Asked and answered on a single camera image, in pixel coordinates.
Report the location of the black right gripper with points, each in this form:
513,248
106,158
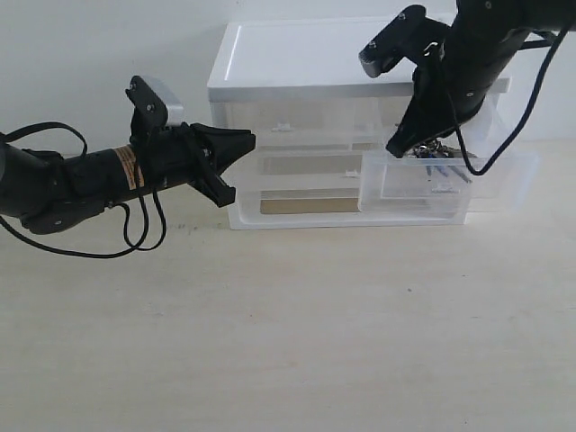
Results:
449,89

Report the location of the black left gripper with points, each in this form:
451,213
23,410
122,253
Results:
191,154

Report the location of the key bunch with blue tag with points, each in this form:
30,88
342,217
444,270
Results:
434,149

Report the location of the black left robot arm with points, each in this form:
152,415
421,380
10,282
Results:
49,193

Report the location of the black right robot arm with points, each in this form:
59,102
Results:
472,51

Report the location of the white plastic drawer cabinet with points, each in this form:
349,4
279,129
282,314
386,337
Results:
311,60

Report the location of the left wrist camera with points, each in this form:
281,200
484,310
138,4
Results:
155,105

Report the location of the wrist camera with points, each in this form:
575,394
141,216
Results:
409,35
155,105

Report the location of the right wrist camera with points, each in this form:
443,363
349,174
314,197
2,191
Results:
409,35

